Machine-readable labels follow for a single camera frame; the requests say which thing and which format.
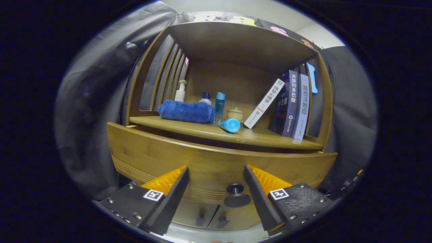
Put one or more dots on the blue and white tube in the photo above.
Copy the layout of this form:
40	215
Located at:
230	125

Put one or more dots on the white pump bottle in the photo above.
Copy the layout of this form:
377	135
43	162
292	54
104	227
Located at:
180	96

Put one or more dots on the white book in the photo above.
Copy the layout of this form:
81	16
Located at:
265	103

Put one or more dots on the light purple book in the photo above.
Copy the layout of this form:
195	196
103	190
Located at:
302	108

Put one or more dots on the blue folded towel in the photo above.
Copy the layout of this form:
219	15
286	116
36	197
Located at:
185	111

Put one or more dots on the white bottle with blue cap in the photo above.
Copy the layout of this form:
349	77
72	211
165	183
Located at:
205	100

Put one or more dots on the wooden drawer with black knob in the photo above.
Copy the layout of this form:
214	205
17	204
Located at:
202	165

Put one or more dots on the beige lidded ceramic cup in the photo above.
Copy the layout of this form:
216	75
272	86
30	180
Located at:
235	114

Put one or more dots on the wooden cabinet door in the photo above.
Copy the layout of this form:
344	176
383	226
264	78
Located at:
190	216
236	219

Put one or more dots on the wooden cabinet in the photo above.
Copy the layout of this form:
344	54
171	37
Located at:
236	40

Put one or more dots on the clear blue bottle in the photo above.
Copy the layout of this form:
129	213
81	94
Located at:
219	106

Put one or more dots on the dark blue book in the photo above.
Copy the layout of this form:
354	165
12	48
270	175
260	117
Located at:
290	104

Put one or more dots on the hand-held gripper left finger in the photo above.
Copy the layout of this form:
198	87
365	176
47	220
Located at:
170	206

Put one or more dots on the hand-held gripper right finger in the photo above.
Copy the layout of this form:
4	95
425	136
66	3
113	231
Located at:
261	202

